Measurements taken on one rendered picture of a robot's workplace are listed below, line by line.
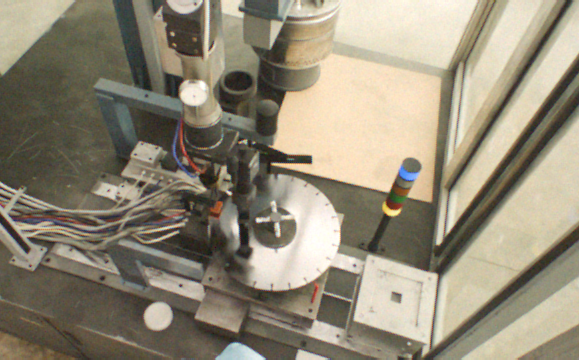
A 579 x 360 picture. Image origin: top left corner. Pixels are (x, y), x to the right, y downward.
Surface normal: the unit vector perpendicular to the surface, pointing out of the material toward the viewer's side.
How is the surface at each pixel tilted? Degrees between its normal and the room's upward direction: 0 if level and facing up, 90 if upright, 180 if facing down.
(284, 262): 0
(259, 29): 90
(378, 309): 0
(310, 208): 0
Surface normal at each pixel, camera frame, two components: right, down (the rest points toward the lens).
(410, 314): 0.07, -0.57
